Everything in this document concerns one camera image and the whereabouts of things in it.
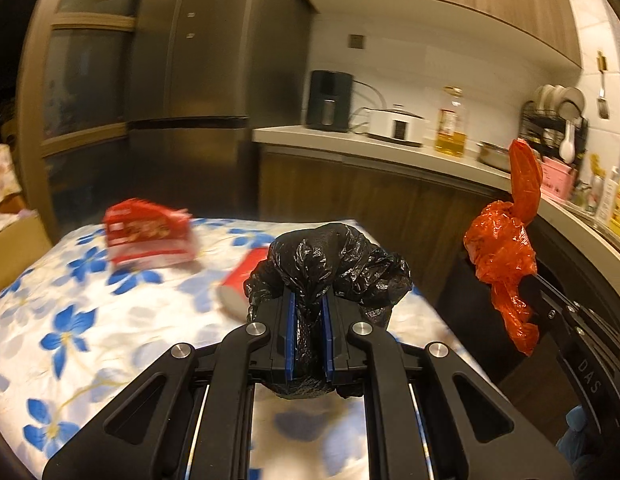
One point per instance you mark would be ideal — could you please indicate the steel pot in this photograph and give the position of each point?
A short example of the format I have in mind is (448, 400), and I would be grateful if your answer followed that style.
(492, 156)

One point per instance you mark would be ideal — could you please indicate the white rice cooker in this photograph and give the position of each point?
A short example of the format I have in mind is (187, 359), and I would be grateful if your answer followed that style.
(394, 125)

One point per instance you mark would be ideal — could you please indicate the wall socket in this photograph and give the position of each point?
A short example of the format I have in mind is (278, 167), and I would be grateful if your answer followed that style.
(356, 42)

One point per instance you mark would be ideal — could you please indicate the wooden kitchen counter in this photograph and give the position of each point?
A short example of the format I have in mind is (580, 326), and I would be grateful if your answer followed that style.
(365, 195)

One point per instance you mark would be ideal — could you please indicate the person's right hand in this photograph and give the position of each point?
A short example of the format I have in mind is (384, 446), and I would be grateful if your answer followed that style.
(577, 435)

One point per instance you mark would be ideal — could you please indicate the pink basket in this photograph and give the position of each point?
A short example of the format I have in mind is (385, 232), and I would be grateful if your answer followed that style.
(557, 180)

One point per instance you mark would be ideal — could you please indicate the white rice spoon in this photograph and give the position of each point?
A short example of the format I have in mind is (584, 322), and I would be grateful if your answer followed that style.
(568, 147)

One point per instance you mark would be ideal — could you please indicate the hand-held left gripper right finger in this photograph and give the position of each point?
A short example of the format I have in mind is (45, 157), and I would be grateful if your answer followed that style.
(326, 340)

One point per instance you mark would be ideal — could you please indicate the cardboard box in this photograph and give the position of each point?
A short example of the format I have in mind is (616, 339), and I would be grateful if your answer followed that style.
(15, 255)

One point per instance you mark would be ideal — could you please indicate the steel refrigerator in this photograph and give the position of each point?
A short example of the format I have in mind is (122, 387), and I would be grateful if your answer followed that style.
(190, 60)

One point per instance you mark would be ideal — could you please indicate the black dish rack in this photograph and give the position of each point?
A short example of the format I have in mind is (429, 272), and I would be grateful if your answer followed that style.
(549, 110)

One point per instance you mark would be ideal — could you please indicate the red paper cup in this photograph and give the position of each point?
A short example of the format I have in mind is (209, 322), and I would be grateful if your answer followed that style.
(240, 275)

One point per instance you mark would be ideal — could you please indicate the red printed packet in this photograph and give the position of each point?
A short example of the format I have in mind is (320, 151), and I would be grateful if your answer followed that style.
(145, 230)

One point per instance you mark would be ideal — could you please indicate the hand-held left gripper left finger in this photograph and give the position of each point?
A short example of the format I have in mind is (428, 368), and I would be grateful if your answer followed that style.
(290, 340)

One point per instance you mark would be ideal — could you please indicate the cooking oil bottle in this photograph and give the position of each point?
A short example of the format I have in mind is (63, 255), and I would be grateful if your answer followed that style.
(449, 135)

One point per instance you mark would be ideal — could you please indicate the red plastic bag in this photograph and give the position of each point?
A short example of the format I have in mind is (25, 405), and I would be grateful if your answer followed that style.
(499, 245)

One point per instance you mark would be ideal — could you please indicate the rose print cloth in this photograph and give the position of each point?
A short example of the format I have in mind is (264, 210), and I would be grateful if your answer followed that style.
(2, 175)

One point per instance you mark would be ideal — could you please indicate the pale cloth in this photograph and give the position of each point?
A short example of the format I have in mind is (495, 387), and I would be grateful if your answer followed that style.
(10, 222)

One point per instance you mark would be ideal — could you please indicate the black air fryer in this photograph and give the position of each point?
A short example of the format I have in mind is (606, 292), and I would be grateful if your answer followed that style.
(330, 100)

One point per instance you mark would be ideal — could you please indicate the white bottle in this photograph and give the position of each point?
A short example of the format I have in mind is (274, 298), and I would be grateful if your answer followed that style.
(603, 195)

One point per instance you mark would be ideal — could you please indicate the black plastic bag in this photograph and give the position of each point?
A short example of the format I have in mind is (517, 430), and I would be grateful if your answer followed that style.
(335, 255)

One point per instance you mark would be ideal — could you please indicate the hanging metal spatula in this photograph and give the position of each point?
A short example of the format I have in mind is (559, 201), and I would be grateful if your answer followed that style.
(603, 107)

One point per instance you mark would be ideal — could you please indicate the wooden glass door cabinet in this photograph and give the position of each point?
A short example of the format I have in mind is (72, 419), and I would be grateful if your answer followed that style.
(85, 70)

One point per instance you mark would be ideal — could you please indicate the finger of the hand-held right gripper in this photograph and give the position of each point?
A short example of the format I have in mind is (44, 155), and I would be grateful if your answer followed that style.
(587, 380)
(564, 300)

